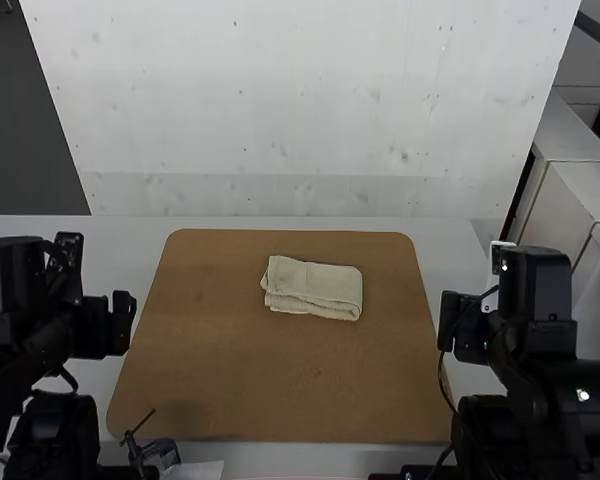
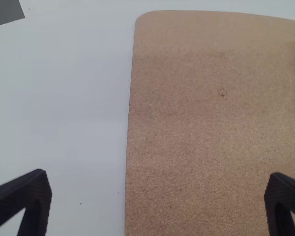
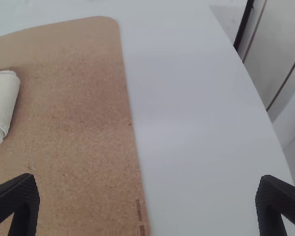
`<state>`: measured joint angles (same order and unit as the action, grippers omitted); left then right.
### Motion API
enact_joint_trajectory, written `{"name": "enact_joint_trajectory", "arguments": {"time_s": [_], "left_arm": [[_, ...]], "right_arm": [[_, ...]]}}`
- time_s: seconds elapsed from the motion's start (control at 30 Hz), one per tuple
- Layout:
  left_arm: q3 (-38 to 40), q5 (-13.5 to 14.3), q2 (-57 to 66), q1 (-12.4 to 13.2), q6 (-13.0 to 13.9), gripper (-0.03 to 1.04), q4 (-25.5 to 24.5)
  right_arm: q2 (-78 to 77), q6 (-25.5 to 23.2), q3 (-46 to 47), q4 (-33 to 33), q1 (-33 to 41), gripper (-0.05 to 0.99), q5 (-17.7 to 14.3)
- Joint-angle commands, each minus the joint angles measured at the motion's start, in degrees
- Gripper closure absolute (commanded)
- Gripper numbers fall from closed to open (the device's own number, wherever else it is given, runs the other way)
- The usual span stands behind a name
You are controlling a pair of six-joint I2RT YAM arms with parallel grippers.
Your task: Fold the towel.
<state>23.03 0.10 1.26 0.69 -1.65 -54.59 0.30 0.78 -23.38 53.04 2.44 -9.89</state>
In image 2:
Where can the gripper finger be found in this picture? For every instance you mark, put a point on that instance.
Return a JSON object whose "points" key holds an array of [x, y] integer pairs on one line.
{"points": [[271, 194], [19, 189]]}

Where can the cork mat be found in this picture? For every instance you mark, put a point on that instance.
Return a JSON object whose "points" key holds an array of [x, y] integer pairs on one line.
{"points": [[211, 135]]}

